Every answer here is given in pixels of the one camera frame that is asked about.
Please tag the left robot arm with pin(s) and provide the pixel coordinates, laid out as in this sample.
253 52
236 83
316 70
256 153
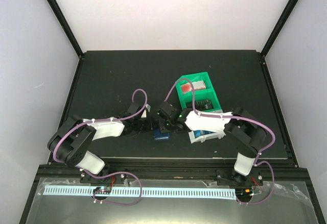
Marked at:
70 143

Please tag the left black frame post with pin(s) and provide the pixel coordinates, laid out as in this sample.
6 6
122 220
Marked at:
65 26

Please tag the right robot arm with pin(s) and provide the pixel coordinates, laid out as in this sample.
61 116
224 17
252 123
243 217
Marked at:
247 134

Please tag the small electronics board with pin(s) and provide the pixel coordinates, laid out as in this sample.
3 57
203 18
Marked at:
102 190

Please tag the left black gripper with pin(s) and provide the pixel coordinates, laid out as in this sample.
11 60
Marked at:
149 125

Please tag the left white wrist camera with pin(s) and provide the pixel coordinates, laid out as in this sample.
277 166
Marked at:
146 111

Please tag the blue card stack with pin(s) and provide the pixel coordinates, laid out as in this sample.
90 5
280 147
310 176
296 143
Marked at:
199 133

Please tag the white bin with blue cards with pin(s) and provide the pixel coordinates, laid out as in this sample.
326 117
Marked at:
202 139

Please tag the green bin with red cards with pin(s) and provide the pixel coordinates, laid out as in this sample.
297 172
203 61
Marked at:
194 77

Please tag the right black frame post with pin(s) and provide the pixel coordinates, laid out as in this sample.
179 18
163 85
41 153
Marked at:
288 9

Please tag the green bin with black cards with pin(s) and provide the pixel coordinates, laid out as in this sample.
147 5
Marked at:
212 101

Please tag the red white card stack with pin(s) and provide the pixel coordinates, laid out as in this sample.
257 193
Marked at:
189 87

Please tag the blue card holder wallet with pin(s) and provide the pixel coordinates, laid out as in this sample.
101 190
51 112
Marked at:
158 136

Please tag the black aluminium frame rail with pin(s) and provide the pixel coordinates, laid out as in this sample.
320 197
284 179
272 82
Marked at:
217 170

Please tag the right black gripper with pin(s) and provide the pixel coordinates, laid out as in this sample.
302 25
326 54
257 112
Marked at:
163 128

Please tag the black frame post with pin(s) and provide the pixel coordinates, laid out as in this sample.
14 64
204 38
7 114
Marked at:
288 9
65 26

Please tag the black VIP card stack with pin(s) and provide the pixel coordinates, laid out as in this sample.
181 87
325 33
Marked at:
204 104

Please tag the light blue slotted cable duct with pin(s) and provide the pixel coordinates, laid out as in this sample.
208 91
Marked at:
149 192

